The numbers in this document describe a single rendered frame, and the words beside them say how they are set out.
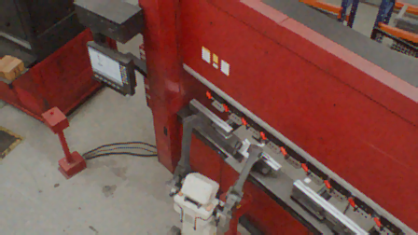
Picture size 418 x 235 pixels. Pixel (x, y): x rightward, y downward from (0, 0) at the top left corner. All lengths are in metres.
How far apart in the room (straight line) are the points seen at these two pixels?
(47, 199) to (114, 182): 0.68
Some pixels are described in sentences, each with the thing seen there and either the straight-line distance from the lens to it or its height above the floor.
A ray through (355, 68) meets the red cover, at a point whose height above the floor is 2.29.
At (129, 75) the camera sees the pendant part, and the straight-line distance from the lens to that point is 3.72.
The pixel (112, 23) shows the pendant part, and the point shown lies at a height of 1.91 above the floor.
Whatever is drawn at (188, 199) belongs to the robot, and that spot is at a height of 1.27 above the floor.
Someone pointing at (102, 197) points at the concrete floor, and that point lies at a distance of 4.79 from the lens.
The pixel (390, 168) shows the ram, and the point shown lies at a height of 1.76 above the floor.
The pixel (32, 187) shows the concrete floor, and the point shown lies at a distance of 5.06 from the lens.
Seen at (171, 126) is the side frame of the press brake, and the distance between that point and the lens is 4.28.
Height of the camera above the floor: 3.89
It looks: 47 degrees down
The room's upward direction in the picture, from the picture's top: straight up
